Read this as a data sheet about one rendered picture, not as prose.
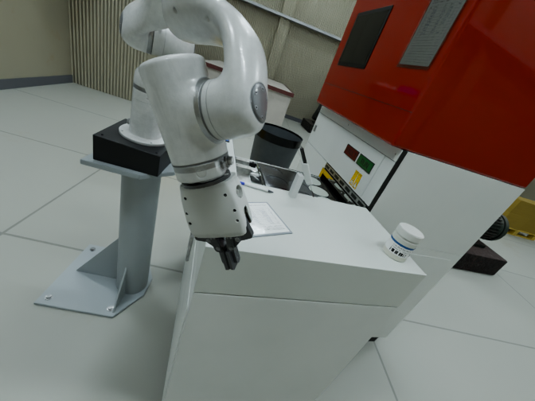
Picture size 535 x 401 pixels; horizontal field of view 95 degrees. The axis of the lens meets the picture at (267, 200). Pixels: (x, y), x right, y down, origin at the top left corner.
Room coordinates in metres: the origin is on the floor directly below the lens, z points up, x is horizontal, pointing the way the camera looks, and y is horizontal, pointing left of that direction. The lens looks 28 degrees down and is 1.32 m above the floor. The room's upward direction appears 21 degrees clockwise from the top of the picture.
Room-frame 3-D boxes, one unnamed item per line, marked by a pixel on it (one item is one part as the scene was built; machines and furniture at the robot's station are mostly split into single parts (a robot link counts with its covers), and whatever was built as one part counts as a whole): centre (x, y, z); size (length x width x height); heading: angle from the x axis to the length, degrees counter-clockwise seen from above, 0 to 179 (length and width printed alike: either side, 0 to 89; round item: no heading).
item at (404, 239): (0.65, -0.41, 1.01); 0.07 x 0.07 x 0.10
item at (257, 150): (2.91, 0.15, 0.36); 0.56 x 0.56 x 0.72
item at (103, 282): (0.91, 0.67, 0.41); 0.51 x 0.44 x 0.82; 101
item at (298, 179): (0.79, -0.09, 1.03); 0.06 x 0.04 x 0.13; 110
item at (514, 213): (5.30, -4.83, 0.35); 1.26 x 0.85 x 0.70; 101
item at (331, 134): (1.31, -0.26, 1.02); 0.81 x 0.03 x 0.40; 20
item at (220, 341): (0.95, -0.04, 0.41); 0.96 x 0.64 x 0.82; 20
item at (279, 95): (6.95, 1.54, 0.48); 2.64 x 2.07 x 0.96; 11
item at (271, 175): (1.06, -0.11, 0.90); 0.34 x 0.34 x 0.01; 20
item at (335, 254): (0.66, -0.15, 0.89); 0.62 x 0.35 x 0.14; 110
